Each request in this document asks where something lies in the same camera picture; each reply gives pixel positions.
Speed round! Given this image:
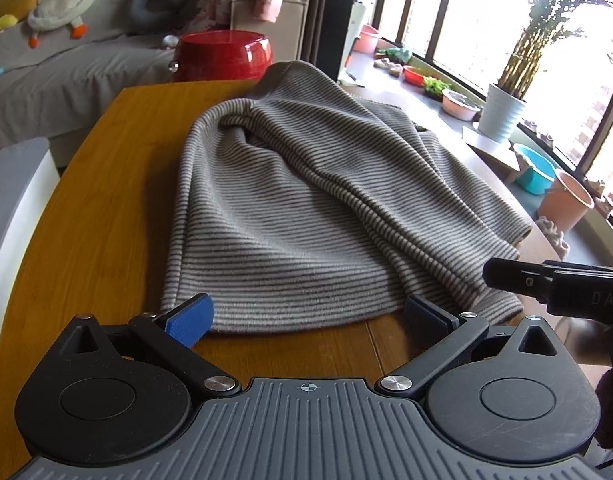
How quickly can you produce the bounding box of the white ribbed plant pot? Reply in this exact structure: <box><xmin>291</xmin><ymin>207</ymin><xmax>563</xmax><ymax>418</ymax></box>
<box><xmin>478</xmin><ymin>84</ymin><xmax>526</xmax><ymax>142</ymax></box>

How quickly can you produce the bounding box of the teal plastic basin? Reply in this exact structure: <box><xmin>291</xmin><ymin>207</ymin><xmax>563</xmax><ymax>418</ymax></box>
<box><xmin>513</xmin><ymin>143</ymin><xmax>556</xmax><ymax>196</ymax></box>

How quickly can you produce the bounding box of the red glossy round stool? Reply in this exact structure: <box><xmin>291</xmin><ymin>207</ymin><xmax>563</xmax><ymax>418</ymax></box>
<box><xmin>169</xmin><ymin>29</ymin><xmax>273</xmax><ymax>82</ymax></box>

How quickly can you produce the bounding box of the red plastic basin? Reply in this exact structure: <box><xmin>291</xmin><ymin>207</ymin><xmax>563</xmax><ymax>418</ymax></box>
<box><xmin>403</xmin><ymin>65</ymin><xmax>426</xmax><ymax>88</ymax></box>

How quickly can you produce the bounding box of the pink basin far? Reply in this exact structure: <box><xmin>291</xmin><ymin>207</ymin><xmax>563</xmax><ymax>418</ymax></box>
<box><xmin>353</xmin><ymin>25</ymin><xmax>380</xmax><ymax>55</ymax></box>

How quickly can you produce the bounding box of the pink metal bowl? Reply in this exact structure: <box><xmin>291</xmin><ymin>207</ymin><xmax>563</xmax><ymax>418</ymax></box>
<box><xmin>441</xmin><ymin>88</ymin><xmax>481</xmax><ymax>122</ymax></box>

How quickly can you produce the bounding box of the grey covered sofa bed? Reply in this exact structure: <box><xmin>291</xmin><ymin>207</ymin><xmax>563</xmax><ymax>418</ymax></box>
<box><xmin>0</xmin><ymin>0</ymin><xmax>173</xmax><ymax>149</ymax></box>

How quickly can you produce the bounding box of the lucky bamboo plant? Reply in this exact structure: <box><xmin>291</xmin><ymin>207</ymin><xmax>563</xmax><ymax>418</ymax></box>
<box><xmin>497</xmin><ymin>0</ymin><xmax>613</xmax><ymax>101</ymax></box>

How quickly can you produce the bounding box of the grey neck pillow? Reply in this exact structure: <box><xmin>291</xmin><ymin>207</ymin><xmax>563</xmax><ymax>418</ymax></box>
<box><xmin>126</xmin><ymin>0</ymin><xmax>188</xmax><ymax>32</ymax></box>

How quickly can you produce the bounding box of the grey striped knit garment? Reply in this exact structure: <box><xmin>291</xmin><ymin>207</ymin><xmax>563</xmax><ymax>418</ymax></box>
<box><xmin>161</xmin><ymin>62</ymin><xmax>531</xmax><ymax>333</ymax></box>

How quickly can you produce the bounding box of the pink plastic bucket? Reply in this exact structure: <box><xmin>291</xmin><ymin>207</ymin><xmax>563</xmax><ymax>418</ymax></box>
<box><xmin>538</xmin><ymin>169</ymin><xmax>594</xmax><ymax>233</ymax></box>

